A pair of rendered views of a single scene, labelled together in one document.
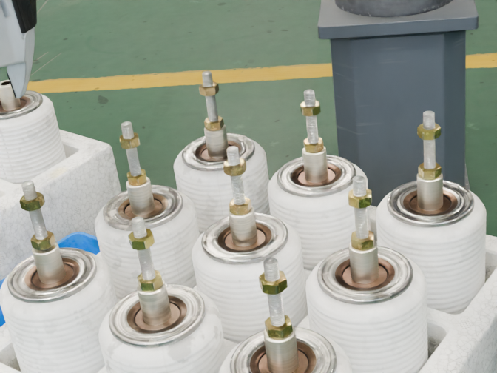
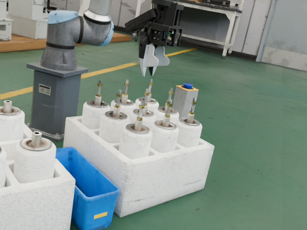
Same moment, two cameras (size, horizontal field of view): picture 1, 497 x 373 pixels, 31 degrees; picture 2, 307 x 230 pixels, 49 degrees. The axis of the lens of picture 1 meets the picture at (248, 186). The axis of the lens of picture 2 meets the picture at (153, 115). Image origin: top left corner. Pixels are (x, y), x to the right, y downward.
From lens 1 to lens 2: 1.23 m
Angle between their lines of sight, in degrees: 75
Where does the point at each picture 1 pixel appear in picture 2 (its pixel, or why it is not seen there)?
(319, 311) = (172, 117)
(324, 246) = not seen: hidden behind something
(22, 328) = (147, 141)
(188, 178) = (103, 110)
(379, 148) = (67, 110)
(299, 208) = (132, 107)
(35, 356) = (147, 148)
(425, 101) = (76, 93)
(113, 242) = (124, 122)
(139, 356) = (177, 130)
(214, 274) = (151, 119)
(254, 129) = not seen: outside the picture
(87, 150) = not seen: hidden behind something
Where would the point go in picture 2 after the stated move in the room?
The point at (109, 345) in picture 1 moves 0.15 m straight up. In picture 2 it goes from (171, 131) to (180, 86)
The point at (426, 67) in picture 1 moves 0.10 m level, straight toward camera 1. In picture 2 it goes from (77, 84) to (97, 89)
